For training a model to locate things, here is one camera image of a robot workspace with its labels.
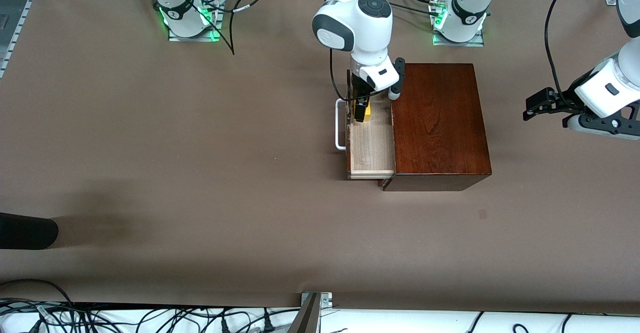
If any wooden drawer with white handle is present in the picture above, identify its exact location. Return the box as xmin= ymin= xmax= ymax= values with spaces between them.
xmin=334 ymin=69 xmax=397 ymax=180

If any dark brown wooden cabinet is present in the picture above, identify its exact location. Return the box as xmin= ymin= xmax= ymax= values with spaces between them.
xmin=382 ymin=63 xmax=493 ymax=192

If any grey aluminium profile bar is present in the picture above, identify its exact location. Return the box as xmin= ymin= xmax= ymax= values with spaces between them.
xmin=286 ymin=293 xmax=322 ymax=333

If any black cylinder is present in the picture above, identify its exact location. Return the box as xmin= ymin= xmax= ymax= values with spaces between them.
xmin=0 ymin=212 xmax=59 ymax=250

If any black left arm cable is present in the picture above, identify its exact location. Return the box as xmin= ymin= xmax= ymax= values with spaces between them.
xmin=544 ymin=0 xmax=586 ymax=105

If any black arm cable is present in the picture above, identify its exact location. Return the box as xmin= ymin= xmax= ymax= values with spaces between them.
xmin=157 ymin=0 xmax=236 ymax=56
xmin=544 ymin=0 xmax=586 ymax=105

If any aluminium left arm base plate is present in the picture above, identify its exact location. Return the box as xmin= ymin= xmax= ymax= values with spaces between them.
xmin=432 ymin=30 xmax=485 ymax=48

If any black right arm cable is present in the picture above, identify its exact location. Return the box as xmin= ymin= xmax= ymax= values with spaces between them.
xmin=157 ymin=0 xmax=236 ymax=56

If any aluminium right arm base plate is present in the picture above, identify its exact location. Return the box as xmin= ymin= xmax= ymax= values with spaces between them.
xmin=167 ymin=22 xmax=221 ymax=43

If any metal corner bracket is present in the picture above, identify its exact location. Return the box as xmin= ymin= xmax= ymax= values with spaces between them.
xmin=300 ymin=291 xmax=333 ymax=310

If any aluminium edge rail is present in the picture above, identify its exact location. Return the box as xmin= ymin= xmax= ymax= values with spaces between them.
xmin=0 ymin=0 xmax=34 ymax=80

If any white labelled cable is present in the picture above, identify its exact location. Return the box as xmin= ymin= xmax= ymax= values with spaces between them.
xmin=34 ymin=305 xmax=62 ymax=325

